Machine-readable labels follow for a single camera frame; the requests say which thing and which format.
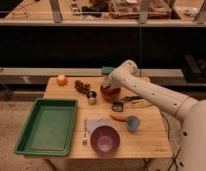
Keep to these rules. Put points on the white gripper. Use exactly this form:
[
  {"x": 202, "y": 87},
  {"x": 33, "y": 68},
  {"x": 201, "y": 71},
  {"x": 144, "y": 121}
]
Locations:
[{"x": 108, "y": 82}]

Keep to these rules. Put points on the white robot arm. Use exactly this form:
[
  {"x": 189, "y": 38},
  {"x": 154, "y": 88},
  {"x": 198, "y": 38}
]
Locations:
[{"x": 189, "y": 111}]

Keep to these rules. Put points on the red bowl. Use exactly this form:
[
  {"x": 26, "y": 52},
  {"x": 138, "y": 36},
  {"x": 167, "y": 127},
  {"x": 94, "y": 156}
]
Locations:
[{"x": 110, "y": 94}]

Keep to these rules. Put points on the purple bowl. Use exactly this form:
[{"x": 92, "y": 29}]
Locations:
[{"x": 105, "y": 140}]

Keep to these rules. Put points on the teal sponge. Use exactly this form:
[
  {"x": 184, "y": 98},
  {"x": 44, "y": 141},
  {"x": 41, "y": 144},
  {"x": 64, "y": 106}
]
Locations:
[{"x": 106, "y": 70}]

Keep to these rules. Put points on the small metal cup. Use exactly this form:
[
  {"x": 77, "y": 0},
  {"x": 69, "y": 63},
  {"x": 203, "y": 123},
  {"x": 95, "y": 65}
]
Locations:
[{"x": 91, "y": 96}]

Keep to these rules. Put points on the bunch of dark grapes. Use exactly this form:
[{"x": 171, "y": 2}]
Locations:
[{"x": 82, "y": 87}]

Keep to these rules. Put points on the small black tin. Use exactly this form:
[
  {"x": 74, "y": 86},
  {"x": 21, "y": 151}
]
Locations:
[{"x": 117, "y": 106}]

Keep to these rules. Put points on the orange carrot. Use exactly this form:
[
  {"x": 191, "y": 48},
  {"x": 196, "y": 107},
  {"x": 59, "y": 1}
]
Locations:
[{"x": 118, "y": 118}]

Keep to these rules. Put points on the wooden folding table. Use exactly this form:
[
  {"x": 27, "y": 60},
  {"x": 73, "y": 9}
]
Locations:
[{"x": 150, "y": 141}]

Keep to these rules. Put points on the yellow banana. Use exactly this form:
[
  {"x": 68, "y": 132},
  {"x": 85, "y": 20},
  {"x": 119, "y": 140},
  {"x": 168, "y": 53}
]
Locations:
[{"x": 141, "y": 104}]

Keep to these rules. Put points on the white cloth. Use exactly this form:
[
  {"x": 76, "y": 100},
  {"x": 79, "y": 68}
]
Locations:
[{"x": 92, "y": 124}]

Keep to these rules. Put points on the orange fruit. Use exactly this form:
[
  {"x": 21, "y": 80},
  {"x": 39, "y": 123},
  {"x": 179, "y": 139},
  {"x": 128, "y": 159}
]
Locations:
[{"x": 61, "y": 80}]

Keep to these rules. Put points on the blue small cup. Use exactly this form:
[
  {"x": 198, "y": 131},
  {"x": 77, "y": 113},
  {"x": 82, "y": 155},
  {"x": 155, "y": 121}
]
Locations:
[{"x": 132, "y": 123}]

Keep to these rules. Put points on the metal fork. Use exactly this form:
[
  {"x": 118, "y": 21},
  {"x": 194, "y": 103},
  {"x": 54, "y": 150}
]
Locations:
[{"x": 85, "y": 133}]

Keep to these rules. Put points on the green plastic tray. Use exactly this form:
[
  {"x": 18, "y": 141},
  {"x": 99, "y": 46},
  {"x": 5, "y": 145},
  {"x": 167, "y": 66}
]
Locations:
[{"x": 48, "y": 129}]

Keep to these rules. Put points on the black handled tool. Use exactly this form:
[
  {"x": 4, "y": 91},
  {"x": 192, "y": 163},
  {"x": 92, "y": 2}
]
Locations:
[{"x": 130, "y": 98}]

